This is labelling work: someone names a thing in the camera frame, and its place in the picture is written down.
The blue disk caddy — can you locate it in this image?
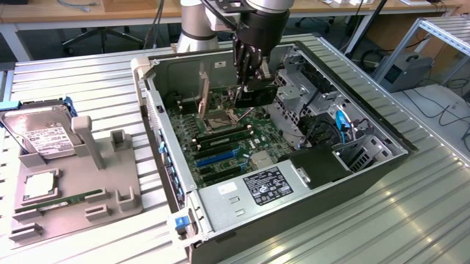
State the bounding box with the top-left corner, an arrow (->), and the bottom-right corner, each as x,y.
0,94 -> 78,130

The black floor cable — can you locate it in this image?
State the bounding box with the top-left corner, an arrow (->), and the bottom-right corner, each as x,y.
401,78 -> 470,129

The blue expansion slot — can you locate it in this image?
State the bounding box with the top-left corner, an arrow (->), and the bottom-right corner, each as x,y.
196,153 -> 240,168

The grey power supply unit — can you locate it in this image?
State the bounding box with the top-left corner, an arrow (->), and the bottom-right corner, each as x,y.
189,159 -> 312,235

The black wire bundle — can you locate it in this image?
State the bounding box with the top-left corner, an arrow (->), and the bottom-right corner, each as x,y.
297,103 -> 355,148

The metal drive cage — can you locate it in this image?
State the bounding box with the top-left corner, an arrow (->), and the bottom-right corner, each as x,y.
271,45 -> 353,151

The CPU socket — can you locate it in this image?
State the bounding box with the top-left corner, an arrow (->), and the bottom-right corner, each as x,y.
198,110 -> 236,134

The grey box with handle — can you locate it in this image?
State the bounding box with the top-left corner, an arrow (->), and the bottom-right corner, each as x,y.
380,53 -> 435,94

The green RAM stick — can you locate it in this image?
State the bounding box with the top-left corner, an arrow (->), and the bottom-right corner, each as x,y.
13,189 -> 104,213
196,130 -> 254,152

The graphics card with metal bracket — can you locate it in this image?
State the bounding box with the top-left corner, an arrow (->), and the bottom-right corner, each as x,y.
196,70 -> 276,119

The green motherboard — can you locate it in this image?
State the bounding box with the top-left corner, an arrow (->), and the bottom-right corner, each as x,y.
165,92 -> 292,190

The aluminium profile frame table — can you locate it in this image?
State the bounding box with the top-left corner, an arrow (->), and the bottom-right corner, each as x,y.
371,15 -> 470,85

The blue data wire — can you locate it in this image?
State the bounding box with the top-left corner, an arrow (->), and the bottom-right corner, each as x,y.
333,109 -> 348,146

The metal disk bay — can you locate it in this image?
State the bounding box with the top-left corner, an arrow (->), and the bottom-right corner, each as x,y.
331,129 -> 408,173

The silver hard disk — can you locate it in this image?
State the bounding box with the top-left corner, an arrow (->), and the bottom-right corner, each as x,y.
0,105 -> 81,161

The grey plastic parts rack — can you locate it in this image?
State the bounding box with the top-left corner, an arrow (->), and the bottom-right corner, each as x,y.
6,115 -> 144,250

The long wooden desk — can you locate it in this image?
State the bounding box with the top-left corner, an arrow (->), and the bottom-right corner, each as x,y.
0,0 -> 463,63

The grey hanging robot cable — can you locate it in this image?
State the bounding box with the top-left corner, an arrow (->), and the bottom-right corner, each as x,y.
145,0 -> 165,50

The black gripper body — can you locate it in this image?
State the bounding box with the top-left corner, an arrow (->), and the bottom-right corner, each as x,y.
233,9 -> 291,56

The black coiled cable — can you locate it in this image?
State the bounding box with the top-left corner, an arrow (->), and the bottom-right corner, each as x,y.
359,48 -> 384,69

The silver chipset heatsink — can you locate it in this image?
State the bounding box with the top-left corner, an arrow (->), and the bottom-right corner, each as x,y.
250,152 -> 276,169

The black stand pole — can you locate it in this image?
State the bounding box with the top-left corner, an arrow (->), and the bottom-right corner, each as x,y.
344,0 -> 389,60

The black office chair base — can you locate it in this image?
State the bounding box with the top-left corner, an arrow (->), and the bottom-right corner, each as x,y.
61,26 -> 144,55
289,15 -> 335,34

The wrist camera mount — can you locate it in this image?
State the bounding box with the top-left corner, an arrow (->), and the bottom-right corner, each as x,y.
200,0 -> 257,31

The light blue network cable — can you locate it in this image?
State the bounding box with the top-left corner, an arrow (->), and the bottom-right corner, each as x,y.
56,0 -> 97,12

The long black expansion slot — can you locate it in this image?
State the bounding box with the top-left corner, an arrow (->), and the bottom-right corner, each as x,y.
193,148 -> 237,161
202,172 -> 245,184
200,166 -> 242,179

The silver CPU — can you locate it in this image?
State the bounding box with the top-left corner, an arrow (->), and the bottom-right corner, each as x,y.
21,173 -> 56,201

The open black PC case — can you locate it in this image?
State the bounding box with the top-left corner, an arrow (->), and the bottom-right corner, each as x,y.
130,40 -> 419,264

